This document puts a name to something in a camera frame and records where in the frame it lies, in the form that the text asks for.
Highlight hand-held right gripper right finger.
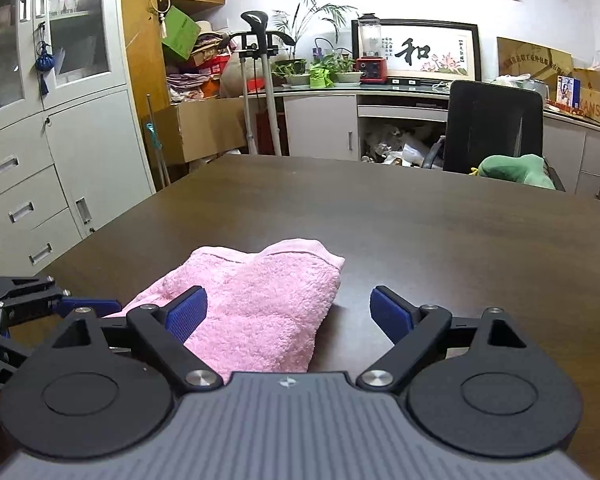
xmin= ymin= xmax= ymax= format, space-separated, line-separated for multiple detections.
xmin=356 ymin=285 xmax=528 ymax=391

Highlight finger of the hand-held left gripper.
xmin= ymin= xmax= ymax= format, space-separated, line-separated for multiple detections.
xmin=0 ymin=275 xmax=123 ymax=328
xmin=0 ymin=332 xmax=31 ymax=401

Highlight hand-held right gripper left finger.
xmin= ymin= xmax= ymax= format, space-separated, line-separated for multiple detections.
xmin=50 ymin=285 xmax=225 ymax=395

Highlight pink towel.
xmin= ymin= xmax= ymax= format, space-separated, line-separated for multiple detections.
xmin=102 ymin=239 xmax=346 ymax=376

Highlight grey forearm crutch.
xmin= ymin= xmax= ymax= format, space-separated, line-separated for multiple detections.
xmin=229 ymin=32 xmax=262 ymax=157
xmin=240 ymin=10 xmax=297 ymax=157

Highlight grey metal cabinet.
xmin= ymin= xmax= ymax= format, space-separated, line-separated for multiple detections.
xmin=0 ymin=0 xmax=156 ymax=277

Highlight pile of plastic bags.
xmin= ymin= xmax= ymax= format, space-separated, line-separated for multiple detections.
xmin=362 ymin=125 xmax=448 ymax=166

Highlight green cushion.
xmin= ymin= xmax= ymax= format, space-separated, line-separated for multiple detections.
xmin=470 ymin=154 xmax=557 ymax=191

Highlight large open cardboard box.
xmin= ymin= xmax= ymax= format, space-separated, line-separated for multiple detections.
xmin=150 ymin=95 xmax=248 ymax=163

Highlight white sideboard counter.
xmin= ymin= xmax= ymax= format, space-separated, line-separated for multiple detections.
xmin=275 ymin=82 xmax=600 ymax=200

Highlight black office chair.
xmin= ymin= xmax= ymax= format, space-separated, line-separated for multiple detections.
xmin=422 ymin=80 xmax=566 ymax=192

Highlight potted plant in white tray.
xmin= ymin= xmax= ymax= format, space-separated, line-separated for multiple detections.
xmin=271 ymin=59 xmax=312 ymax=87
xmin=330 ymin=52 xmax=363 ymax=85

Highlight red blender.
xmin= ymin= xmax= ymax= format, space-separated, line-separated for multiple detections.
xmin=355 ymin=14 xmax=388 ymax=85

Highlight pile of clothes and boxes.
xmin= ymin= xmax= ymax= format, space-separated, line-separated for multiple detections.
xmin=166 ymin=20 xmax=242 ymax=103

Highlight framed calligraphy lotus picture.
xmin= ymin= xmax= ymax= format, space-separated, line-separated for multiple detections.
xmin=351 ymin=20 xmax=481 ymax=83

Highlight green cardboard box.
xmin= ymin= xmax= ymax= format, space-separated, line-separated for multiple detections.
xmin=161 ymin=6 xmax=202 ymax=61

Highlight small blue picture box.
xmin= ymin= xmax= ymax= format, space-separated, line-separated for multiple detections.
xmin=556 ymin=75 xmax=581 ymax=108

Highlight wooden plaque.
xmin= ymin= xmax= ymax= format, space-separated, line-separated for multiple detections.
xmin=496 ymin=36 xmax=575 ymax=81

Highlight stacked brown cardboard boxes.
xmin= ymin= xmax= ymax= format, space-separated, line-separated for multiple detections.
xmin=572 ymin=67 xmax=600 ymax=128

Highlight tall leafy plant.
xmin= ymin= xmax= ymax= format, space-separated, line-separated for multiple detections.
xmin=272 ymin=0 xmax=358 ymax=61

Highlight broom handle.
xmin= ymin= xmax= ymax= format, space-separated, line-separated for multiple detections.
xmin=144 ymin=92 xmax=172 ymax=188

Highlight wooden wall shelf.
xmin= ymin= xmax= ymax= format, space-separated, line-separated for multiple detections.
xmin=120 ymin=0 xmax=243 ymax=196

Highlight hanging ring ornament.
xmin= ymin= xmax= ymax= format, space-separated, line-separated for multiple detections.
xmin=150 ymin=0 xmax=173 ymax=38

